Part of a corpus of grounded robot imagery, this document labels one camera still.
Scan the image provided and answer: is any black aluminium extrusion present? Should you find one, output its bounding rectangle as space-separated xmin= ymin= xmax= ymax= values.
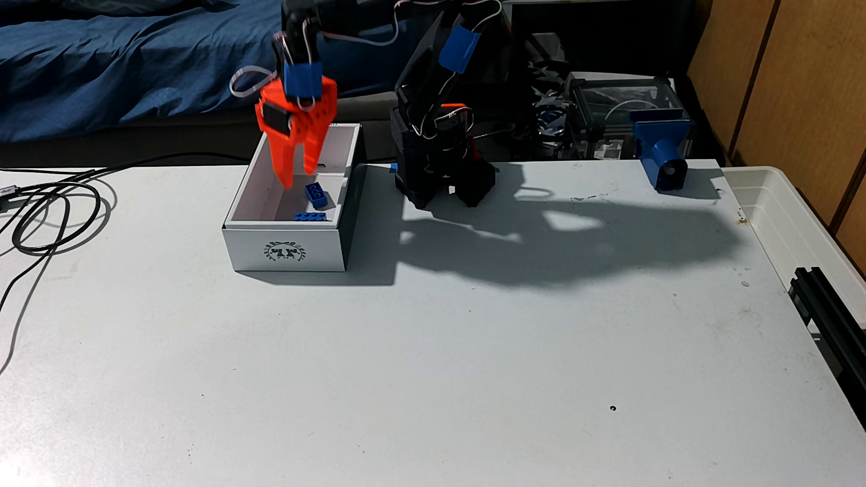
xmin=788 ymin=266 xmax=866 ymax=428

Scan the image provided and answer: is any white cardboard box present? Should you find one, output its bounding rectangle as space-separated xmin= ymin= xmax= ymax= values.
xmin=222 ymin=122 xmax=368 ymax=273

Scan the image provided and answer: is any wooden cabinet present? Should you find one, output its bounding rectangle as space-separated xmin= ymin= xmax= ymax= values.
xmin=685 ymin=0 xmax=866 ymax=278

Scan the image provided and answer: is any blue duvet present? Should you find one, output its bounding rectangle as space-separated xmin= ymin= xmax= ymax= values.
xmin=0 ymin=0 xmax=415 ymax=143

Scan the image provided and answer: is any clear plastic case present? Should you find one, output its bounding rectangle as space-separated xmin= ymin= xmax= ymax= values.
xmin=564 ymin=71 xmax=688 ymax=162

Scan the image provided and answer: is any grey mattress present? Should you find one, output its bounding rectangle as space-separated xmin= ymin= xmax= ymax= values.
xmin=0 ymin=90 xmax=407 ymax=170

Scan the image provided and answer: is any white plastic bin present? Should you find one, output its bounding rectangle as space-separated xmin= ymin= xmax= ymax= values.
xmin=722 ymin=165 xmax=866 ymax=327

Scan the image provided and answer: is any black coiled cable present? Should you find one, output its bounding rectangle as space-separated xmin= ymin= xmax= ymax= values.
xmin=0 ymin=152 xmax=251 ymax=376

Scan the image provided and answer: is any blue printed clamp mount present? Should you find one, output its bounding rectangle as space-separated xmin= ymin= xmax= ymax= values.
xmin=630 ymin=111 xmax=693 ymax=193

